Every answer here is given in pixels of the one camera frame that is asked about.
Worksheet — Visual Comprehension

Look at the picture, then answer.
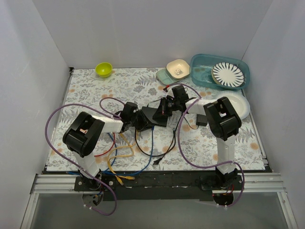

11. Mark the black network switch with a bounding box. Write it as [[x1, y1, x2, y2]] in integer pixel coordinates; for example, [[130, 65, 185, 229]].
[[142, 106, 168, 127]]

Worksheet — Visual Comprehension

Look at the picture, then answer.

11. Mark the red ethernet cable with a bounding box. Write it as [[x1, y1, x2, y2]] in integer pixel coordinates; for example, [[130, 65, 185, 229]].
[[94, 132, 116, 157]]

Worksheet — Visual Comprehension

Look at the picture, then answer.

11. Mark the blue ethernet cable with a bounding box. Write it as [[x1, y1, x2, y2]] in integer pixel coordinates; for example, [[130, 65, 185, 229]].
[[100, 133, 117, 174], [102, 126, 155, 176]]

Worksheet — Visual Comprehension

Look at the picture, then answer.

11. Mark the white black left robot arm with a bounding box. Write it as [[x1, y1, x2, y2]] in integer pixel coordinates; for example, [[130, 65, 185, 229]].
[[62, 102, 154, 191]]

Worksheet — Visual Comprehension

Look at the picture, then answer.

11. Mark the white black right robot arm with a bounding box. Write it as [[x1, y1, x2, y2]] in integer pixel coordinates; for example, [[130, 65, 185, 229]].
[[152, 84, 242, 190]]

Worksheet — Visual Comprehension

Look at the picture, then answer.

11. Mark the floral patterned table mat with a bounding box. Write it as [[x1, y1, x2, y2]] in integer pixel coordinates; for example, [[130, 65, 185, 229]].
[[46, 67, 265, 172]]

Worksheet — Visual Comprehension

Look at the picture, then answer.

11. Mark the pale green divided tray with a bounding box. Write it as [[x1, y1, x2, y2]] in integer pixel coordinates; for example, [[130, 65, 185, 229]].
[[156, 68, 182, 85]]

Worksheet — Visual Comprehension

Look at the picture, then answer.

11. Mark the black power adapter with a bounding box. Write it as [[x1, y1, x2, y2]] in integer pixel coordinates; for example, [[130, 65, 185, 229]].
[[196, 114, 208, 126]]

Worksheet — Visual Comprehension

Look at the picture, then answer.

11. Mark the beige square panda bowl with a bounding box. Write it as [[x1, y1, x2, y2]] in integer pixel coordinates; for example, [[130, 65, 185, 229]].
[[166, 59, 190, 80]]

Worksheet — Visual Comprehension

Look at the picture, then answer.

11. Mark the teal plastic basin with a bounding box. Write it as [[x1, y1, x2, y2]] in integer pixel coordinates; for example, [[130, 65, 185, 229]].
[[190, 54, 250, 91]]

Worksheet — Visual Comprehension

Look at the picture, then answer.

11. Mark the lime green bowl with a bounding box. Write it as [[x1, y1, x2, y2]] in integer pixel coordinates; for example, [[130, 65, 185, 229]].
[[95, 62, 112, 78]]

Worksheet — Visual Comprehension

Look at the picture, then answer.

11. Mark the blue striped white plate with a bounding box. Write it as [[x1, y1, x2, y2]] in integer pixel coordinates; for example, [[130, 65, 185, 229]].
[[211, 62, 244, 88]]

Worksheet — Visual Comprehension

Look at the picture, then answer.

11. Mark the white round plate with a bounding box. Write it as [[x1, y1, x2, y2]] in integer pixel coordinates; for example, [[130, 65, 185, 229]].
[[214, 91, 250, 120]]

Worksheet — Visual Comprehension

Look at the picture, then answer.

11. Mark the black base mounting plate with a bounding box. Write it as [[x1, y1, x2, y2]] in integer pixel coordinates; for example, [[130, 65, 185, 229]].
[[73, 171, 247, 204]]

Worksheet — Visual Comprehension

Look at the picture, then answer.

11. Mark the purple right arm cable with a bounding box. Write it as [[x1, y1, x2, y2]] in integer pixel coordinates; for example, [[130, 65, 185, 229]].
[[164, 83, 245, 208]]

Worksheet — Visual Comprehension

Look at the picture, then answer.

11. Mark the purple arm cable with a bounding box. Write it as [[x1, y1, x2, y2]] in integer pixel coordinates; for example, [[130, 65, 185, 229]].
[[45, 97, 118, 216], [164, 83, 245, 208]]

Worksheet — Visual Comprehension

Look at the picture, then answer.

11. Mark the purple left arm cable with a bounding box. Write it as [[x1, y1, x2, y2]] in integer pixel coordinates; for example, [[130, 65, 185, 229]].
[[45, 97, 118, 216]]

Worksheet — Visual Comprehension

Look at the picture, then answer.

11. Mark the black ethernet cable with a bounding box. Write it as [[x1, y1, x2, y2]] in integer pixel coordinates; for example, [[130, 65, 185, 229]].
[[135, 126, 178, 166]]

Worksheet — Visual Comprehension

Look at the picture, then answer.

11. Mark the aluminium frame rail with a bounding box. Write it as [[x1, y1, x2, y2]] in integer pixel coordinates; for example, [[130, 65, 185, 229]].
[[30, 173, 286, 194]]

